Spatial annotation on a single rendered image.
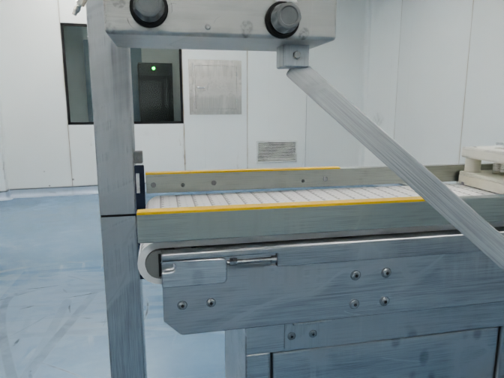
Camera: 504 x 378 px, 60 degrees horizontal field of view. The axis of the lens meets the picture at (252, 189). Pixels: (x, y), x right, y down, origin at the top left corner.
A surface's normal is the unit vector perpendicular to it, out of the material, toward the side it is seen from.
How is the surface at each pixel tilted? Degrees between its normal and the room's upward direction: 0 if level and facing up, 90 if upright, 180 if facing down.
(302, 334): 90
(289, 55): 90
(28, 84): 90
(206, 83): 90
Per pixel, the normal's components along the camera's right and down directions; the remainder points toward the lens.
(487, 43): -0.96, 0.05
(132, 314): 0.20, 0.18
